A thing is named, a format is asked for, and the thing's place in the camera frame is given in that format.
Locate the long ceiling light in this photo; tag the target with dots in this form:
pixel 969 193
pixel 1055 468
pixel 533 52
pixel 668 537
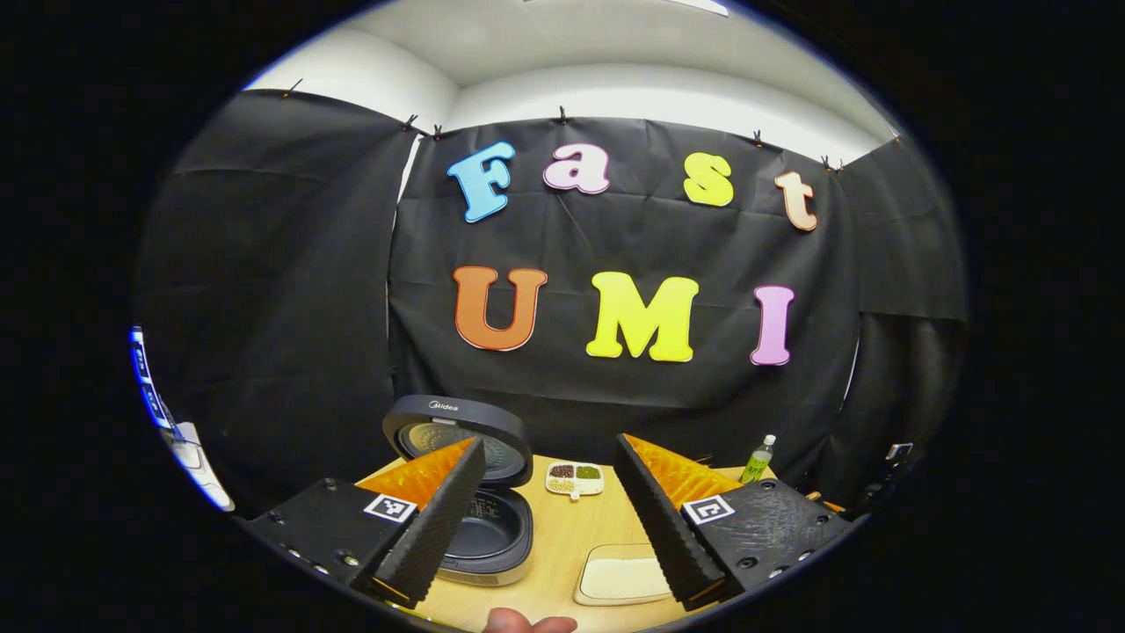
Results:
pixel 703 6

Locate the white divided bean dish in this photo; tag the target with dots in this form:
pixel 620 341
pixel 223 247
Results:
pixel 576 479

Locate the clear rice container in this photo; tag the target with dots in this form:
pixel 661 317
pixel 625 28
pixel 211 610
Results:
pixel 591 576

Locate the green drink bottle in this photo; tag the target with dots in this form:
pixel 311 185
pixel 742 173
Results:
pixel 756 462

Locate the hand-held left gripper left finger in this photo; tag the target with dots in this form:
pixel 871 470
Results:
pixel 444 519

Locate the black and cream rice cooker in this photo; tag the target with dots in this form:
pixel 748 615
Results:
pixel 501 536

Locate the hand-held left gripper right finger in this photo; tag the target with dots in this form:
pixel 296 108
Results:
pixel 664 523

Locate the white rice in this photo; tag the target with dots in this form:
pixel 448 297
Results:
pixel 624 576

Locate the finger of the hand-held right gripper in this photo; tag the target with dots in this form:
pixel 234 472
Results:
pixel 824 503

